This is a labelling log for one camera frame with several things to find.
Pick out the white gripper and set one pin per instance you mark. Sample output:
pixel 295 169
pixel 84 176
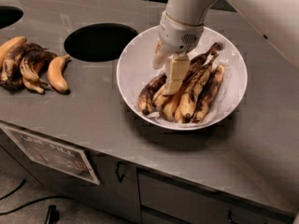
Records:
pixel 177 34

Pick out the spotted banana with long stem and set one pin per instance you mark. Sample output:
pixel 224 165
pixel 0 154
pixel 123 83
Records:
pixel 160 97

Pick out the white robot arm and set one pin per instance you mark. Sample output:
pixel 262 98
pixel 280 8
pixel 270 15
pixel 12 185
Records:
pixel 276 20

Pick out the white round bowl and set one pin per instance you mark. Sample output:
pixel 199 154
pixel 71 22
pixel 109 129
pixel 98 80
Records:
pixel 135 71

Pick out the yellow hidden bowl banana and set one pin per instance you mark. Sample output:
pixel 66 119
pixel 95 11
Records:
pixel 171 106

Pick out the dark leftmost bowl banana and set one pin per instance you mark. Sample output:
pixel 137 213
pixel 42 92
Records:
pixel 145 97

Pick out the dark bowl banana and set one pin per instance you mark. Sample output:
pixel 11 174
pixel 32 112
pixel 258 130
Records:
pixel 208 95
pixel 145 97

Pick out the spotted middle bowl banana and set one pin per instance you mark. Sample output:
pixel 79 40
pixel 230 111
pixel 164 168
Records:
pixel 189 98

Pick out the dark rightmost bowl banana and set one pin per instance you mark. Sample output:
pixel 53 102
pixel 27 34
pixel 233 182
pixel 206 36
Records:
pixel 208 95

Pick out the yellow banana on counter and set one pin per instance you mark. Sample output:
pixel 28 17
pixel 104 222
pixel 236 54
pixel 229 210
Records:
pixel 55 74

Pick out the dark curved banana on counter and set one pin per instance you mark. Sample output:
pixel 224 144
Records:
pixel 30 66

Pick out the blackened banana on counter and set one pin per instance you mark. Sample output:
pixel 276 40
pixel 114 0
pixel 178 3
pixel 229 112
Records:
pixel 10 75

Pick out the yellow banana far left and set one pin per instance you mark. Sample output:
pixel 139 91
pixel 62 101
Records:
pixel 8 45

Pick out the framed landfill sign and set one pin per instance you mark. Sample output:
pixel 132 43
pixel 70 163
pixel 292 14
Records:
pixel 53 154

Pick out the grey cabinet drawer front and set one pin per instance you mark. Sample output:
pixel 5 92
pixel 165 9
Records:
pixel 178 202

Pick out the black object on floor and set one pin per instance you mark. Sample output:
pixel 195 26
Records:
pixel 52 215

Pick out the black cabinet handle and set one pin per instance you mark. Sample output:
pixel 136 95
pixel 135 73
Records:
pixel 119 170

